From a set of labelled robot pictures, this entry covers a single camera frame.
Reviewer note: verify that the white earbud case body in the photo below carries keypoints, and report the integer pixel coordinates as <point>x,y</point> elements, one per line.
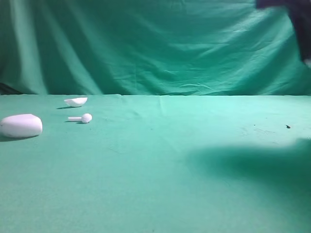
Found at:
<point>21,126</point>

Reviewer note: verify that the green table cloth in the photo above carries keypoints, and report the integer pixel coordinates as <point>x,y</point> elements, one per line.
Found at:
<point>201,118</point>

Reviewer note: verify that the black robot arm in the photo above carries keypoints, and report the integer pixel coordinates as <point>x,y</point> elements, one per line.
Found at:
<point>299,13</point>

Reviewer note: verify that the white earbud case lid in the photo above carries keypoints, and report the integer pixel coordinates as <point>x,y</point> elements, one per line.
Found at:
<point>76,102</point>

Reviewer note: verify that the white bluetooth earbud near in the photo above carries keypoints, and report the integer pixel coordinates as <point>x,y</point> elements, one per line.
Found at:
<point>85,118</point>

